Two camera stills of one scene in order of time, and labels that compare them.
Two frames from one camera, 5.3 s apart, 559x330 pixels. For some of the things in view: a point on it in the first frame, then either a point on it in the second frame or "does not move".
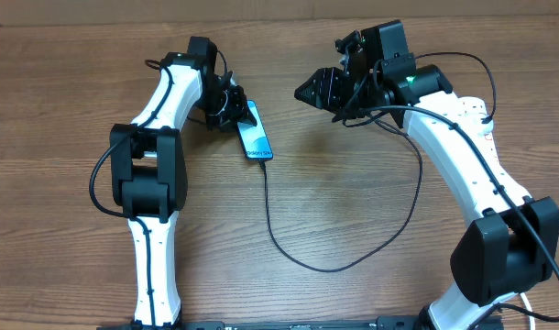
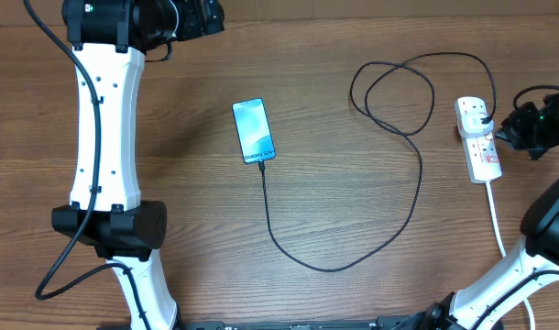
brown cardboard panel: [69, 13] does not move
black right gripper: [329, 86] to [509, 131]
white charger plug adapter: [475, 126] does not move
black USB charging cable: [420, 171] does not move
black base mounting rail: [382, 323] does not move
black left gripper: [238, 112] to [196, 26]
